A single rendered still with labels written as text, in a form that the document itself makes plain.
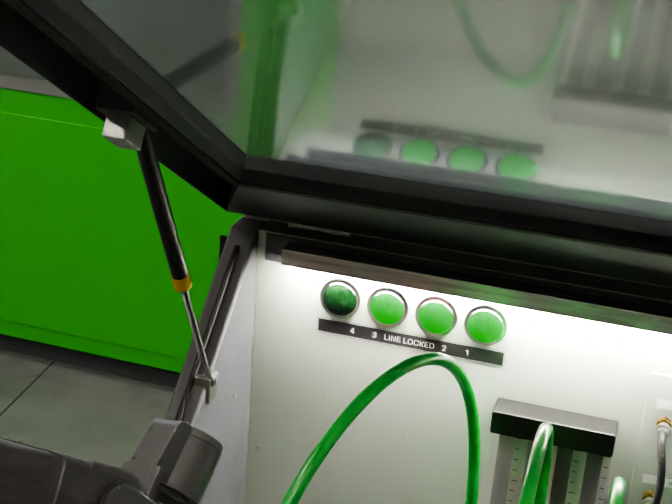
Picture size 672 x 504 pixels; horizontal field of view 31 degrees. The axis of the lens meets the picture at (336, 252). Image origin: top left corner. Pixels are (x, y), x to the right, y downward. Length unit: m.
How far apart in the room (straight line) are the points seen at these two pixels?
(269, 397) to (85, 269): 2.63
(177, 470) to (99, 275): 3.08
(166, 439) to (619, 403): 0.60
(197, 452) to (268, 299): 0.46
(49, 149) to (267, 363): 2.61
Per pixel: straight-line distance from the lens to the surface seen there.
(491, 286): 1.40
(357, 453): 1.57
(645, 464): 1.50
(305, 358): 1.53
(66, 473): 1.00
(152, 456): 1.08
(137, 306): 4.12
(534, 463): 1.19
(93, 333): 4.24
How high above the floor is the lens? 1.96
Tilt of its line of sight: 21 degrees down
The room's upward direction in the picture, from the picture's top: 4 degrees clockwise
